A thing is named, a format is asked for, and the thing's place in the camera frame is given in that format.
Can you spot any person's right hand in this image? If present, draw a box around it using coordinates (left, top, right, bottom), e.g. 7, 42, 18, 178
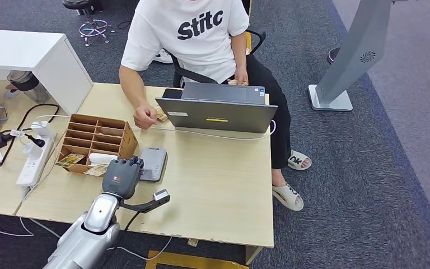
133, 104, 159, 131

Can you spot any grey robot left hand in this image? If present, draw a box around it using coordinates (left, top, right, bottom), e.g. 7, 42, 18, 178
101, 156, 145, 201

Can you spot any person's left hand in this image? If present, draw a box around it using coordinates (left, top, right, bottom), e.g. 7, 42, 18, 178
233, 67, 250, 86

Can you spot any patterned card stack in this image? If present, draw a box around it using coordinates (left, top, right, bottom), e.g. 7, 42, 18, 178
155, 106, 169, 123

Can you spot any white card roll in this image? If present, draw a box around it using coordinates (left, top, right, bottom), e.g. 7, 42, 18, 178
88, 152, 119, 166

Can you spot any wooden card organizer box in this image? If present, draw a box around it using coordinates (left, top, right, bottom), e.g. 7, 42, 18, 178
55, 113, 139, 175

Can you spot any grey card reader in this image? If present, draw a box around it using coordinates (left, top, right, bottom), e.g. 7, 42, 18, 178
138, 146, 168, 183

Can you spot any seated person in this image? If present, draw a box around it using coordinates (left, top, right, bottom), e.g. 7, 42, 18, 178
118, 0, 312, 212

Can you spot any green patterned key card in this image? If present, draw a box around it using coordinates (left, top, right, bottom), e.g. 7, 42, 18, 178
56, 153, 86, 168

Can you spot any black phone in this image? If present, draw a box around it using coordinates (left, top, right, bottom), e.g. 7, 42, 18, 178
162, 88, 184, 100

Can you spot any grey laptop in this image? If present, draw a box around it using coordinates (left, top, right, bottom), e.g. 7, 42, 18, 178
155, 82, 278, 135

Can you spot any black office chair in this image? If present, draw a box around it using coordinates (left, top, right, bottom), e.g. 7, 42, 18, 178
170, 0, 267, 89

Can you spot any white sneaker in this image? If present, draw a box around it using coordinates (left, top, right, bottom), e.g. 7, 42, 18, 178
152, 48, 174, 64

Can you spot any white power strip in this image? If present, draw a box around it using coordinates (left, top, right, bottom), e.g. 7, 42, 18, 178
16, 134, 55, 188

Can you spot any black power plug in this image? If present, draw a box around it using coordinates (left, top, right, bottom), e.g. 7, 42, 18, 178
25, 133, 46, 148

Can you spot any round purple base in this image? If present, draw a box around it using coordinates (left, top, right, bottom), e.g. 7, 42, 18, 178
327, 47, 341, 64

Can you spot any white charger adapter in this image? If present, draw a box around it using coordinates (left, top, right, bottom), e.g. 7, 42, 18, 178
31, 120, 53, 137

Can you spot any white cabinet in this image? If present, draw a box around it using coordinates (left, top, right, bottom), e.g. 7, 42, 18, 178
0, 29, 95, 116

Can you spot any stool with purple base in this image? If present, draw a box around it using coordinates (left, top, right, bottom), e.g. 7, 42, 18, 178
62, 0, 116, 48

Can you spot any beige slide sandal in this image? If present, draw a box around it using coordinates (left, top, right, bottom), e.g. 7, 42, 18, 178
287, 150, 312, 172
272, 183, 305, 212

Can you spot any grey kiosk stand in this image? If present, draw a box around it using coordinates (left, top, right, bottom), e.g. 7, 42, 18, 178
308, 0, 410, 113

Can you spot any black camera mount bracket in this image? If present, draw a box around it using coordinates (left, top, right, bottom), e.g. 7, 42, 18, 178
119, 198, 170, 215

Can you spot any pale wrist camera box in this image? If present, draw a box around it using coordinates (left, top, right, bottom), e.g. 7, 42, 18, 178
152, 189, 171, 203

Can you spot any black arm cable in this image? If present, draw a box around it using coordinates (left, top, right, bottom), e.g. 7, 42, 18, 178
124, 211, 142, 233

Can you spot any yellow floor frame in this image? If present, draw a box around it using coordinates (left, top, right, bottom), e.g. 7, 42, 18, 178
145, 251, 249, 269

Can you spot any black power cable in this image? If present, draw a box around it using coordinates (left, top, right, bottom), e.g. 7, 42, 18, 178
0, 104, 60, 167

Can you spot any white floor cable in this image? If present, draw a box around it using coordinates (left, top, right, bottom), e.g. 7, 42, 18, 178
0, 211, 173, 261

